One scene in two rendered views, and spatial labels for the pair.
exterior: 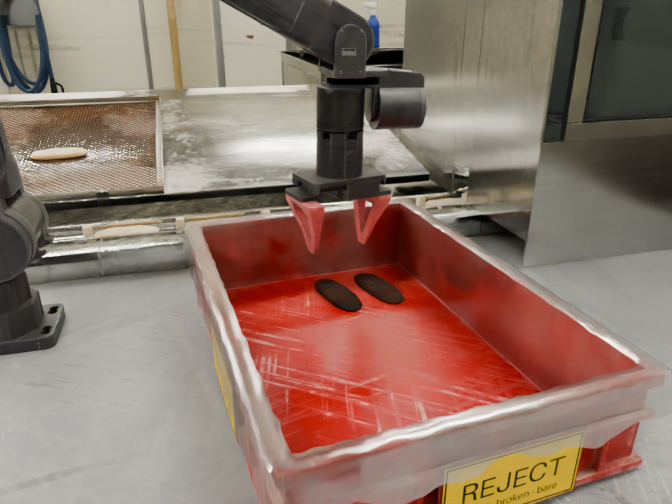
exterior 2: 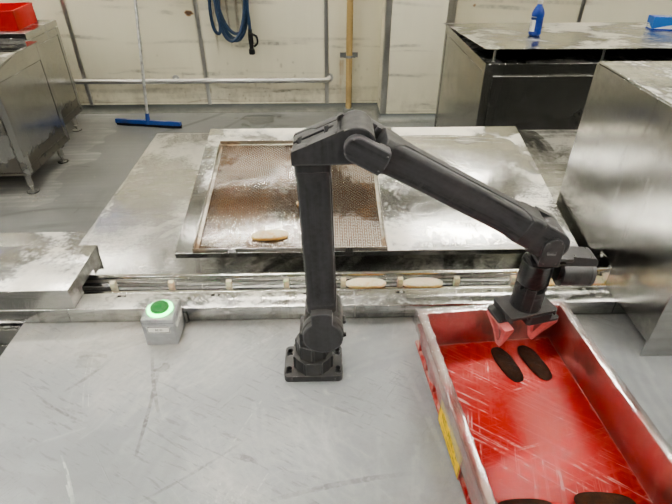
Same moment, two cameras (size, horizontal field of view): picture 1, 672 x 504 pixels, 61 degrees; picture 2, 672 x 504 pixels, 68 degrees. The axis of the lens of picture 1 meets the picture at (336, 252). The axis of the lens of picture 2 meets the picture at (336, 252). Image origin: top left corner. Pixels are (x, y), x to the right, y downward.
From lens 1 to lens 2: 0.49 m
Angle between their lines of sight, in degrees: 17
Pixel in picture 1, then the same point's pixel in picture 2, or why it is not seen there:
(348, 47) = (551, 251)
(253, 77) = (415, 34)
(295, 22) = (520, 237)
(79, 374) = (361, 406)
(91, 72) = (279, 23)
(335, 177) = (523, 311)
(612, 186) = not seen: outside the picture
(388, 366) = (540, 437)
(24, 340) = (328, 376)
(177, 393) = (417, 432)
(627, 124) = not seen: outside the picture
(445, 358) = (577, 437)
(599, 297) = not seen: outside the picture
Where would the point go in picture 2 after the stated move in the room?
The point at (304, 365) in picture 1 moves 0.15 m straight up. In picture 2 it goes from (489, 425) to (504, 371)
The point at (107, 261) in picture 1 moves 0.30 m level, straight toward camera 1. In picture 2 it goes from (359, 311) to (393, 419)
